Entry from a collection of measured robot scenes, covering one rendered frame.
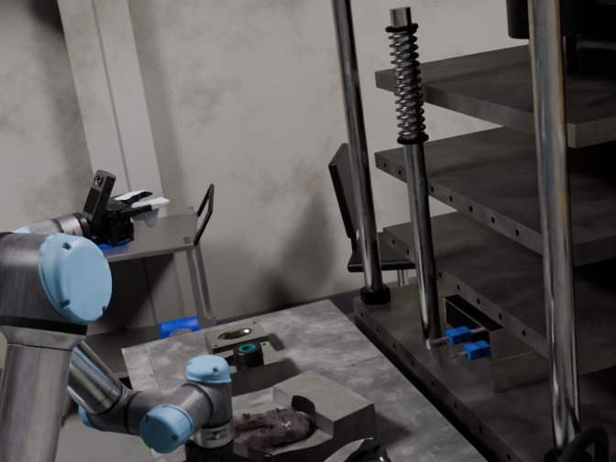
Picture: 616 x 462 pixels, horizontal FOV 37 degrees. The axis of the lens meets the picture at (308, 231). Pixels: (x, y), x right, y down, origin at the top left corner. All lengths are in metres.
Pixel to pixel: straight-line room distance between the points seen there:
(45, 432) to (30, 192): 3.41
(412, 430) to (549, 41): 1.00
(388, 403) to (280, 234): 2.50
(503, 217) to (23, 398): 1.28
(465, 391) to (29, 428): 1.45
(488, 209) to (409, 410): 0.54
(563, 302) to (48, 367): 1.07
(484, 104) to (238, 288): 2.82
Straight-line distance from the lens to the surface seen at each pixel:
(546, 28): 1.79
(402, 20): 2.47
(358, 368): 2.62
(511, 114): 2.13
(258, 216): 4.76
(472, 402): 2.43
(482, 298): 2.40
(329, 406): 2.21
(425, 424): 2.32
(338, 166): 4.21
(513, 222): 2.15
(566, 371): 2.00
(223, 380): 1.61
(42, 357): 1.26
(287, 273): 4.89
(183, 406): 1.55
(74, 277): 1.25
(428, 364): 2.64
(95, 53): 4.38
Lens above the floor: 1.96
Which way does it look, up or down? 18 degrees down
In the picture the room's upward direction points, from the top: 8 degrees counter-clockwise
